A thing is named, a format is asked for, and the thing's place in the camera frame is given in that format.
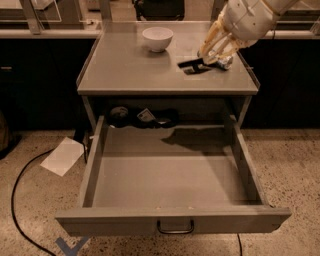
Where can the white ceramic bowl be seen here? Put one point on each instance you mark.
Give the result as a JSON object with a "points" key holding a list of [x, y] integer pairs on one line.
{"points": [[157, 39]]}

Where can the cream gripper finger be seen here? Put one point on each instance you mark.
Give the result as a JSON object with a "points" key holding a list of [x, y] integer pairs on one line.
{"points": [[218, 49], [216, 31]]}

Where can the white tag card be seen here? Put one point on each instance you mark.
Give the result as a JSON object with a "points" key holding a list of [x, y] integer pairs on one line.
{"points": [[146, 115]]}

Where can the grey cabinet counter unit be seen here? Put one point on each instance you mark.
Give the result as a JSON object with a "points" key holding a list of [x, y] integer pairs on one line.
{"points": [[120, 70]]}

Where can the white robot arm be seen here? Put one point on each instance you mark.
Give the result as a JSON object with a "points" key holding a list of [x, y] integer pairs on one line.
{"points": [[283, 5]]}

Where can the grey open top drawer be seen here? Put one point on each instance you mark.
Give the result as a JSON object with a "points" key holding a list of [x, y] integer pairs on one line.
{"points": [[202, 172]]}

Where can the crumpled silver blue snack bag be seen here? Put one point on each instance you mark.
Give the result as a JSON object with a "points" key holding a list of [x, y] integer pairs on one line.
{"points": [[225, 63]]}

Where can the black rxbar chocolate wrapper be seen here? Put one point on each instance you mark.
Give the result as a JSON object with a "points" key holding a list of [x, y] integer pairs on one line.
{"points": [[195, 66]]}

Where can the dark clutter behind drawer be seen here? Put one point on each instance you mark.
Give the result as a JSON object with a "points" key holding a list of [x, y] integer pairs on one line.
{"points": [[120, 117]]}

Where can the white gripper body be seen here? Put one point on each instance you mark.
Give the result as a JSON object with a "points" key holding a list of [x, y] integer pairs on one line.
{"points": [[242, 24]]}

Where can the white paper sheet on floor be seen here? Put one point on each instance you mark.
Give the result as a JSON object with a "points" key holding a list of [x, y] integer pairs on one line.
{"points": [[63, 157]]}

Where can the black metal drawer handle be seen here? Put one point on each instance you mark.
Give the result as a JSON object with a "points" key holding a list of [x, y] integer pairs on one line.
{"points": [[175, 228]]}

